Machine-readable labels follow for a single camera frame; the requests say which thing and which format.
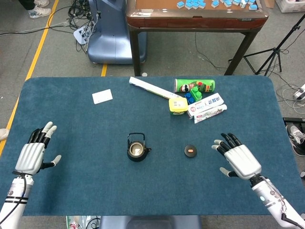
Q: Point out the person in black trousers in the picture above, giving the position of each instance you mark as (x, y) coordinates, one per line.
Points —
(26, 3)

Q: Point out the blue felt table mat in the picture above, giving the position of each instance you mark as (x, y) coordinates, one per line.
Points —
(147, 181)

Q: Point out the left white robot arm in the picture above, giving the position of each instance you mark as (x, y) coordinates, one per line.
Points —
(16, 190)

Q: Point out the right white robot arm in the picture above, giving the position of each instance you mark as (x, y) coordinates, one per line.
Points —
(269, 198)

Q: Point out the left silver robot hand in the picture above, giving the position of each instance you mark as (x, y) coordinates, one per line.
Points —
(29, 158)

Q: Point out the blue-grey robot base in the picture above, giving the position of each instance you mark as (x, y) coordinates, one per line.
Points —
(107, 43)

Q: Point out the white storage crate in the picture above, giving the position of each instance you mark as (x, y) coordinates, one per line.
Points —
(293, 6)

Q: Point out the black and grey sneaker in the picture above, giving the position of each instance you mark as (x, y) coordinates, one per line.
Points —
(296, 140)

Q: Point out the white toothpaste box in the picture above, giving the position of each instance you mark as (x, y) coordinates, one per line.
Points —
(207, 103)

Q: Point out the white power strip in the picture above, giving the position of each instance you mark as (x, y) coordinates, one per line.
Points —
(79, 35)

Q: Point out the white sneaker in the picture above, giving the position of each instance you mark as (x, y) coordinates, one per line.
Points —
(39, 12)
(41, 3)

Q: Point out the blue mahjong tile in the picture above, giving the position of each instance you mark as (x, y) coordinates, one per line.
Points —
(252, 6)
(215, 2)
(180, 4)

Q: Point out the blue toy building block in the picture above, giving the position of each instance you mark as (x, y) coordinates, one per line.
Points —
(188, 96)

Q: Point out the yellow-lidded small container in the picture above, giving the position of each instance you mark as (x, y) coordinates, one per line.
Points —
(177, 105)

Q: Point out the black tripod stand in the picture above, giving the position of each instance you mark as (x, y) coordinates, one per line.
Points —
(274, 50)

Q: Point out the brown mahjong table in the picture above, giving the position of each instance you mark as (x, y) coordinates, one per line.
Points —
(190, 22)

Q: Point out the black floor plate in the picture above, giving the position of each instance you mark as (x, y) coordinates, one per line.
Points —
(294, 119)

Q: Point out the beige sneaker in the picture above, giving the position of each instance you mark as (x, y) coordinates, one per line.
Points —
(3, 134)

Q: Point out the blue-grey robot torso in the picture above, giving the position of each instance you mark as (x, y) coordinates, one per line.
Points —
(150, 223)

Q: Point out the white toothpaste tube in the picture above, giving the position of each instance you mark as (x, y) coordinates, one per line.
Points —
(209, 114)

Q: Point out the white power adapter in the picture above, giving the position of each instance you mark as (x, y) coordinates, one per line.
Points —
(300, 93)

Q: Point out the green chips can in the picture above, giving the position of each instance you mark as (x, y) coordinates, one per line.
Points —
(205, 86)

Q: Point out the small black teapot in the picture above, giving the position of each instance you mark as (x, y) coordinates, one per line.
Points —
(136, 150)

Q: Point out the green toy building block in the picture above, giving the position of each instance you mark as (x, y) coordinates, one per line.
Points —
(196, 95)

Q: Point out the black teapot lid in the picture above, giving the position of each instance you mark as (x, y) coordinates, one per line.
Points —
(190, 153)

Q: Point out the cardboard box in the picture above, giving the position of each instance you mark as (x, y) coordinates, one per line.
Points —
(269, 3)

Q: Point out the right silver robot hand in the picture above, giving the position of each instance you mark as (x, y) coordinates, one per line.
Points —
(243, 162)

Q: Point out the white card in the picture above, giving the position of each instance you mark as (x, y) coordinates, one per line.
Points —
(102, 96)

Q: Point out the white mahjong tile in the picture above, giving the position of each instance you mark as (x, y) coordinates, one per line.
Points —
(243, 3)

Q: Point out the printed plastic bag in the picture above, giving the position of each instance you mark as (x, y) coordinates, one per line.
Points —
(76, 223)

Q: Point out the white long tube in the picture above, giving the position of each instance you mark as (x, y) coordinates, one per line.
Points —
(147, 87)

